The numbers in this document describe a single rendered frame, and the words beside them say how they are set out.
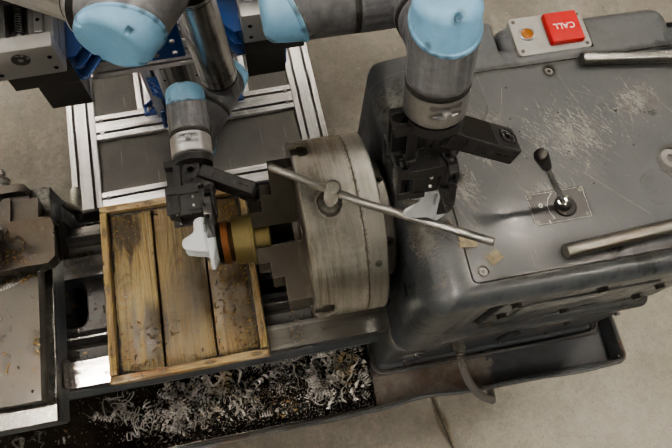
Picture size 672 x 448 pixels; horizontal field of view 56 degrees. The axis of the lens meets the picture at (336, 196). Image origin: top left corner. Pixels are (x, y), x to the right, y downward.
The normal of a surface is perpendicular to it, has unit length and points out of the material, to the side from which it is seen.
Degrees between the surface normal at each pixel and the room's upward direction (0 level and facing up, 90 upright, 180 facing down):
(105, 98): 0
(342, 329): 0
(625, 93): 0
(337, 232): 23
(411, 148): 71
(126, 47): 90
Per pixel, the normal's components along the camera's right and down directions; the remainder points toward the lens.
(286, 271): 0.02, -0.51
